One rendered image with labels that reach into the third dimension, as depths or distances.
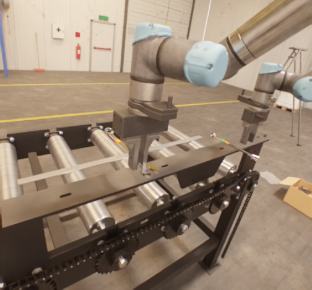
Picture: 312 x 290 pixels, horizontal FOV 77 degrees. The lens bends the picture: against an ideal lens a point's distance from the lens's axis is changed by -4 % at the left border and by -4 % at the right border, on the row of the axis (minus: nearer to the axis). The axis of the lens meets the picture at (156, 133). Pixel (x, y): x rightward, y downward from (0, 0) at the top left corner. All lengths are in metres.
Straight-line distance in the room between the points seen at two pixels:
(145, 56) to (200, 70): 0.12
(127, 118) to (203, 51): 0.20
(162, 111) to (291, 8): 0.28
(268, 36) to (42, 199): 0.61
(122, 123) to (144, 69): 0.12
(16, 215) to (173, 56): 0.47
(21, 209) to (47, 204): 0.06
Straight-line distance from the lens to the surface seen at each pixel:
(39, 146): 1.57
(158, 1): 11.71
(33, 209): 0.57
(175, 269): 1.46
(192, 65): 0.35
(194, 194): 1.00
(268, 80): 0.87
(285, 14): 0.45
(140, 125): 0.45
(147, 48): 0.41
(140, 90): 0.43
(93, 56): 10.09
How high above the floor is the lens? 1.55
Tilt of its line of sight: 24 degrees down
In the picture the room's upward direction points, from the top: 9 degrees clockwise
